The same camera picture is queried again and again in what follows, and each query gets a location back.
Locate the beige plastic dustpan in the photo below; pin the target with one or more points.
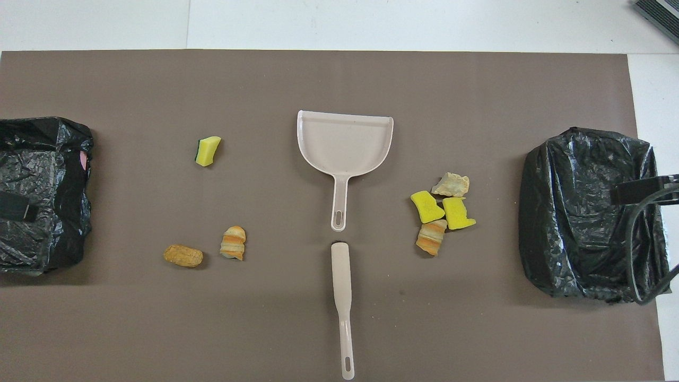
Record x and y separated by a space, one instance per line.
345 143

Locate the pale yellow sponge chunk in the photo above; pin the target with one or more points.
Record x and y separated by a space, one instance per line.
451 184

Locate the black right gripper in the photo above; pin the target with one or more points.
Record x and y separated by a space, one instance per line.
672 189

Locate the yellow boot-shaped sponge piece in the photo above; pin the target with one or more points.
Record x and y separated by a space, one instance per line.
426 208
456 213

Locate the black bag bin pink mark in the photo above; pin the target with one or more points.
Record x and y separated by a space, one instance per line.
48 159

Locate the grey ribbed device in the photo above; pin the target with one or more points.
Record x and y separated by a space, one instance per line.
660 13

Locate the black bag lined bin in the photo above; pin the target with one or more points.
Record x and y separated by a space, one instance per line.
573 212

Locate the yellow sponge green backing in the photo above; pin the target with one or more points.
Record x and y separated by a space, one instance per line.
208 152

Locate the brown table mat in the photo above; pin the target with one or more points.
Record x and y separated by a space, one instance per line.
159 95

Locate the beige brush black bristles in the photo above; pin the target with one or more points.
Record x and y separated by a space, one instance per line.
341 276

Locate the brown toy nugget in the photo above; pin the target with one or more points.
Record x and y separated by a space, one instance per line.
183 255

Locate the striped toy croissant piece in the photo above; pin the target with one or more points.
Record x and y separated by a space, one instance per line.
233 243
431 237

